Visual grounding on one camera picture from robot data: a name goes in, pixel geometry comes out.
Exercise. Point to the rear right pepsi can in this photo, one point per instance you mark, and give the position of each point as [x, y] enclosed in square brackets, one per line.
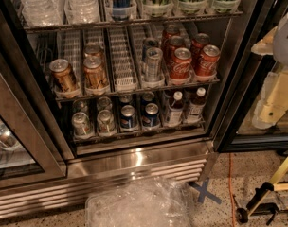
[147, 98]

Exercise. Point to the silver soda can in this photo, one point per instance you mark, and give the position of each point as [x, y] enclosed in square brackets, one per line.
[80, 106]
[81, 125]
[106, 121]
[104, 103]

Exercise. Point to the left glass fridge door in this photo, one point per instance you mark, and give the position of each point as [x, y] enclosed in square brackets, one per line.
[40, 159]

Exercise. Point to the gold can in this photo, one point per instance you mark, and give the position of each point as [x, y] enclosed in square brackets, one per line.
[63, 75]
[93, 50]
[95, 73]

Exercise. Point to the glass fridge door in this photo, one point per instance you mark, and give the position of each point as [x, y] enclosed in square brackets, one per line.
[40, 159]
[253, 109]

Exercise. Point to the white cap bottle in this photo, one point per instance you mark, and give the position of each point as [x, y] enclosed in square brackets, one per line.
[174, 109]
[196, 105]

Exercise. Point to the cola can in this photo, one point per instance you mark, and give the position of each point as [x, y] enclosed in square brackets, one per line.
[180, 63]
[173, 43]
[207, 61]
[199, 41]
[169, 31]

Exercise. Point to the yellow black wheeled stand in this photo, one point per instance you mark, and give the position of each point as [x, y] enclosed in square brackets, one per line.
[257, 206]

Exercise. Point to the rear left silver soda can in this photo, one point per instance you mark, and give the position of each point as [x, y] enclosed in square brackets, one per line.
[80, 106]

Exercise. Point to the front right pepsi can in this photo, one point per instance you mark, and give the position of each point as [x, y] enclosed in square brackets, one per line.
[150, 116]

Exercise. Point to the front left cola can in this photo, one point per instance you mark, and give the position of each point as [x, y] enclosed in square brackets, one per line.
[180, 63]

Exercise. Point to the pepsi can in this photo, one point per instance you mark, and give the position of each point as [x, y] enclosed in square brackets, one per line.
[126, 100]
[127, 117]
[150, 116]
[147, 98]

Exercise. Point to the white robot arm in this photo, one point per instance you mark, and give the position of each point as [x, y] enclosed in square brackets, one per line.
[273, 104]

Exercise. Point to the rear left cola can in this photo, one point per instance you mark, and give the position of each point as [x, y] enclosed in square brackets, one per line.
[169, 31]

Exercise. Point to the stainless steel fridge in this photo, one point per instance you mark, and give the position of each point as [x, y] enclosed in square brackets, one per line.
[184, 152]

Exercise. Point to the rear right cola can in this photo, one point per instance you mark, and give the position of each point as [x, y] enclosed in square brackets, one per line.
[199, 41]

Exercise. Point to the right glass fridge door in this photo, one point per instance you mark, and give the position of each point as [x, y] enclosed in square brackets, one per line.
[253, 109]

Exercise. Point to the clear water bottle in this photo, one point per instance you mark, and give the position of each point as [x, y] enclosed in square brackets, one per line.
[82, 11]
[43, 12]

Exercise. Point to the blue tape cross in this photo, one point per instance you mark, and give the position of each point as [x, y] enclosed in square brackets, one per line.
[204, 193]

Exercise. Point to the front left silver soda can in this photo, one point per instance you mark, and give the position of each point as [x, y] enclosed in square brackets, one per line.
[81, 125]

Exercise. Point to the left white cap bottle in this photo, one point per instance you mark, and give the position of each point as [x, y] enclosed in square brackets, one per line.
[174, 109]

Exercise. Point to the front left gold can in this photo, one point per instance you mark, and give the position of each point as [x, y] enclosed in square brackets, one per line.
[63, 75]

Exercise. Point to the middle left cola can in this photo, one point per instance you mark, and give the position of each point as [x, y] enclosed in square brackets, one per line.
[173, 43]

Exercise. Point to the clear plastic bin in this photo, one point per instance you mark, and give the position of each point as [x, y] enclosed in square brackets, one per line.
[155, 202]

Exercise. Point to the front left pepsi can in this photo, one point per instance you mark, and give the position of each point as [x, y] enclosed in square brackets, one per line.
[127, 117]

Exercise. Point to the front right cola can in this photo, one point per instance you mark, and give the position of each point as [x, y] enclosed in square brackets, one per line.
[207, 61]

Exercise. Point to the rear left pepsi can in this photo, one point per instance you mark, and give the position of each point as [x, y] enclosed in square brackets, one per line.
[126, 100]

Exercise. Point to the blue red energy can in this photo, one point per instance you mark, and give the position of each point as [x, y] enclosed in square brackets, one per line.
[120, 9]

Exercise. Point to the can behind left door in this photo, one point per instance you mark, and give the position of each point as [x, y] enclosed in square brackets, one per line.
[7, 139]

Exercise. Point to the right white cap bottle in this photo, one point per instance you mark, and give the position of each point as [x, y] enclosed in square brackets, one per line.
[196, 105]

